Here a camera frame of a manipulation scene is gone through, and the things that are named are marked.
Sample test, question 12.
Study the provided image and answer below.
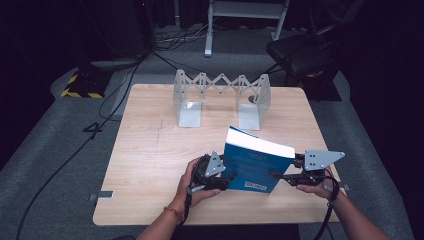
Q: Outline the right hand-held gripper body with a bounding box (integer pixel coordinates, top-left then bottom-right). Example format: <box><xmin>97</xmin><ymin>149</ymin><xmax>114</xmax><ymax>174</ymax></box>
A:
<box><xmin>289</xmin><ymin>150</ymin><xmax>346</xmax><ymax>187</ymax></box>

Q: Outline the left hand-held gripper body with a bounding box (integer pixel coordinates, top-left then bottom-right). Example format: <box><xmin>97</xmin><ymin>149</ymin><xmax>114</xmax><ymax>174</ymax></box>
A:
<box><xmin>191</xmin><ymin>150</ymin><xmax>226</xmax><ymax>192</ymax></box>

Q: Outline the blue book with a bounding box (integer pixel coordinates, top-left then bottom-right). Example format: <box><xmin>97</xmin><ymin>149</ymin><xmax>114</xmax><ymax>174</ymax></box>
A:
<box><xmin>221</xmin><ymin>125</ymin><xmax>296</xmax><ymax>194</ymax></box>

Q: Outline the expandable metal book rack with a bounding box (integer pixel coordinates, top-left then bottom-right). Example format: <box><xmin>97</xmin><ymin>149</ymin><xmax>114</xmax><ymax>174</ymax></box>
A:
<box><xmin>172</xmin><ymin>68</ymin><xmax>272</xmax><ymax>131</ymax></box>

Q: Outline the person's left hand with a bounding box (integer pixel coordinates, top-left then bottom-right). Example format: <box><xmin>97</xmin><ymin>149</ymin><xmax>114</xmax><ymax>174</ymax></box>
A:
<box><xmin>169</xmin><ymin>156</ymin><xmax>221</xmax><ymax>214</ymax></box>

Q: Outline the person's right hand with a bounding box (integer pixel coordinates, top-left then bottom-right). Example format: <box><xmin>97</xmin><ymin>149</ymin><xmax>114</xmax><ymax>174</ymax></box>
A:
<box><xmin>296</xmin><ymin>182</ymin><xmax>338</xmax><ymax>202</ymax></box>

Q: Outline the black chair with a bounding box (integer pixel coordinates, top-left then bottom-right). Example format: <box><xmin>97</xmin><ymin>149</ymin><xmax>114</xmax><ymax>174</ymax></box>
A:
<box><xmin>265</xmin><ymin>23</ymin><xmax>338</xmax><ymax>86</ymax></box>

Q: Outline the white metal stand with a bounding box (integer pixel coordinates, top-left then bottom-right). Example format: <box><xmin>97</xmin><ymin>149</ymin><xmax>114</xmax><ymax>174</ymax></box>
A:
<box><xmin>203</xmin><ymin>0</ymin><xmax>291</xmax><ymax>58</ymax></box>

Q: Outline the black yellow striped base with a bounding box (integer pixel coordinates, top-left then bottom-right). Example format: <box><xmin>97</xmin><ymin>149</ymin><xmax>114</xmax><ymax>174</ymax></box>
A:
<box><xmin>60</xmin><ymin>69</ymin><xmax>113</xmax><ymax>100</ymax></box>

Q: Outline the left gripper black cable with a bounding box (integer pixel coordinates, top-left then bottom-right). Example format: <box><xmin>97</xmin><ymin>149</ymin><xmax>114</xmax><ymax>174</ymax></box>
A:
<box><xmin>179</xmin><ymin>184</ymin><xmax>194</xmax><ymax>229</ymax></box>

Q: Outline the orange bead bracelet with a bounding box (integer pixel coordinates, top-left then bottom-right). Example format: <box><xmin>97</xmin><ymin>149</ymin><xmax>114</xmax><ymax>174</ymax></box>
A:
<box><xmin>163</xmin><ymin>205</ymin><xmax>185</xmax><ymax>222</ymax></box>

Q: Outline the long black floor cable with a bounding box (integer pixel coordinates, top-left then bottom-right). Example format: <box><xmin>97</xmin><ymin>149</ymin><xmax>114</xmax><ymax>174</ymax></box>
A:
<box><xmin>14</xmin><ymin>61</ymin><xmax>143</xmax><ymax>240</ymax></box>

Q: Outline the bundle of floor cables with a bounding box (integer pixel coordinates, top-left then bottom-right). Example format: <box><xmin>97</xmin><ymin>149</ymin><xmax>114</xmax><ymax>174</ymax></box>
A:
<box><xmin>154</xmin><ymin>24</ymin><xmax>208</xmax><ymax>52</ymax></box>

